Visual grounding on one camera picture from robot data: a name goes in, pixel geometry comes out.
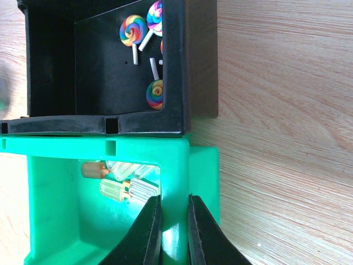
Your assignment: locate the pale yellow popsicle gummy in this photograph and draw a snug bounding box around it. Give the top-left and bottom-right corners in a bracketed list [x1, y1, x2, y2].
[99, 179, 131, 202]

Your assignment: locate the orange popsicle gummy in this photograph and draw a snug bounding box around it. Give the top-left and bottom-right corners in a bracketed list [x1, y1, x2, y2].
[81, 162, 110, 179]

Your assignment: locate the blue pink swirl lollipop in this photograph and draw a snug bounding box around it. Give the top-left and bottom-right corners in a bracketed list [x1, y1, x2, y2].
[138, 0, 163, 51]

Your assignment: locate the dark rainbow swirl lollipop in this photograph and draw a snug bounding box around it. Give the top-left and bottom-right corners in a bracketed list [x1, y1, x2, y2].
[146, 57, 163, 110]

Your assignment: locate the black bin with lollipops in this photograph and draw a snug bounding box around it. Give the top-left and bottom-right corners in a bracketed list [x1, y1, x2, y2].
[0, 0, 220, 136]

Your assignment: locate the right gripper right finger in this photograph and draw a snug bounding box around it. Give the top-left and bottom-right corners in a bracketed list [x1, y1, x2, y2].
[188, 194, 251, 265]

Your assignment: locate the clear white popsicle gummy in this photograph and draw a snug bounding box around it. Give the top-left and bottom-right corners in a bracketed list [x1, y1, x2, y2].
[129, 178, 160, 202]

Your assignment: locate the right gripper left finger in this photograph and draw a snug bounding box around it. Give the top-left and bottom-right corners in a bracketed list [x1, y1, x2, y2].
[100, 195, 162, 265]

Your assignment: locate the green bin with gummies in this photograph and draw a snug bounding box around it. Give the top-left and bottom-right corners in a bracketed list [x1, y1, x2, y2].
[1, 136, 220, 264]

